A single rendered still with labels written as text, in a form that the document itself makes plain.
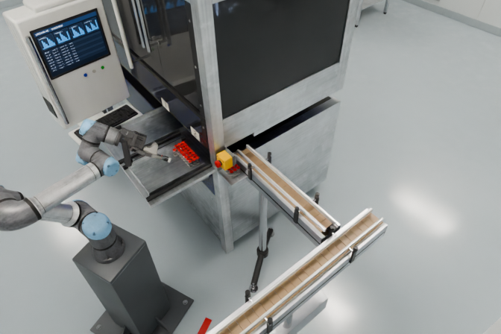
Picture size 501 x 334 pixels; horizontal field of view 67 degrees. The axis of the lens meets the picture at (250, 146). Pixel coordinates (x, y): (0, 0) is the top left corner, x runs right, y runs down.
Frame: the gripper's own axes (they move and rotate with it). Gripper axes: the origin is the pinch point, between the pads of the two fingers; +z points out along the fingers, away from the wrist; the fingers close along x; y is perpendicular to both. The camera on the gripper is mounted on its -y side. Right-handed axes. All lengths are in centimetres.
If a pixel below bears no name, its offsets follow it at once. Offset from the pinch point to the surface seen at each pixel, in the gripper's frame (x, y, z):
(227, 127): 16.2, 23.5, 27.6
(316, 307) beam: -16, -42, 96
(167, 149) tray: 48.4, -3.2, 6.0
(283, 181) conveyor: 6, 8, 64
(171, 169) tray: 34.8, -10.9, 10.7
